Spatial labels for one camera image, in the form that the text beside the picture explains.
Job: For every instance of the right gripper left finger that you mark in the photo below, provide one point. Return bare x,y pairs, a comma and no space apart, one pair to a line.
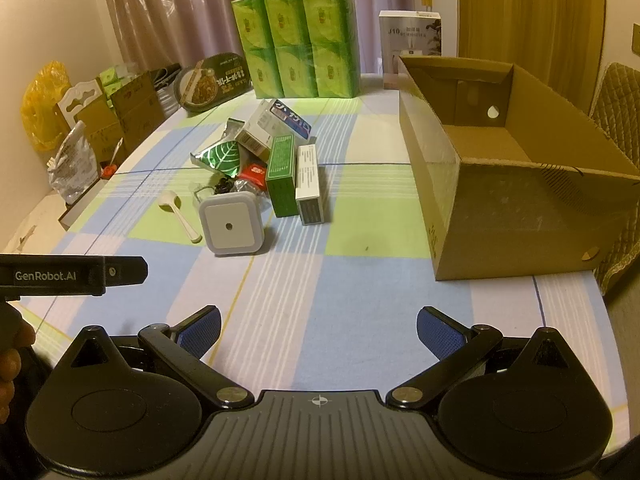
176,351

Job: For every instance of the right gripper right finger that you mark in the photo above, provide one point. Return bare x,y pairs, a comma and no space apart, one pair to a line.
460,351

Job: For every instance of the white square night light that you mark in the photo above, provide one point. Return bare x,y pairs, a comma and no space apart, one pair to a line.
232,223

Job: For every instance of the white plastic spoon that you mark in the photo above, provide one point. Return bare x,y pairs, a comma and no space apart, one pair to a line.
169,200

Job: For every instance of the red candy packet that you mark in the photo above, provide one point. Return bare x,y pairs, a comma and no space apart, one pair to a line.
254,174

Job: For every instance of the green medicine box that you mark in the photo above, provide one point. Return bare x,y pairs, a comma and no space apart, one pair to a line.
280,176

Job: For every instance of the silver green leaf pouch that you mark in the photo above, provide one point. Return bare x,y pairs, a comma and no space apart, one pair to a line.
225,155

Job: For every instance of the white narrow medicine box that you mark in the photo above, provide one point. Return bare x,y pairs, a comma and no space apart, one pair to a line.
308,190

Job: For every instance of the white mecobalamin tablet box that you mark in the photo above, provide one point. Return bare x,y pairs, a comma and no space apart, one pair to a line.
257,133

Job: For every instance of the clear blue-label plastic case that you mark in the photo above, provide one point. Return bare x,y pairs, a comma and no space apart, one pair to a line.
292,120

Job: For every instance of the person's left hand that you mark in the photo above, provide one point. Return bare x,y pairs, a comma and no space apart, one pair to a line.
11,361

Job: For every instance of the crumpled silver foil bag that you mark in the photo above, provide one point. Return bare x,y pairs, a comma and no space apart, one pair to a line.
73,169

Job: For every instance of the yellow plastic bag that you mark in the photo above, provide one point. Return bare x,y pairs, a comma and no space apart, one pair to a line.
37,109

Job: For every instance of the large cardboard box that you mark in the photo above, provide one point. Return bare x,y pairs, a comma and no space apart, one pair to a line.
512,178

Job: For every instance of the brown cardboard boxes stack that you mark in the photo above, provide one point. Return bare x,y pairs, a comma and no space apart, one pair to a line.
135,113

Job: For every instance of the oval instant meal box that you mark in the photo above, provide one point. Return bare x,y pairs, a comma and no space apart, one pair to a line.
211,82

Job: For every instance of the quilted chair cushion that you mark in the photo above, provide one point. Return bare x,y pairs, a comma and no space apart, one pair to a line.
616,112

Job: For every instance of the white humidifier box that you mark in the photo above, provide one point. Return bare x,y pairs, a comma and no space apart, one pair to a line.
407,33

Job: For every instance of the green tissue pack bundle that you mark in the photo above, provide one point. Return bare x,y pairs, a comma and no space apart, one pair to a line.
300,48

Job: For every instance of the wooden door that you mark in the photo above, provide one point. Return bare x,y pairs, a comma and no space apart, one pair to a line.
558,41

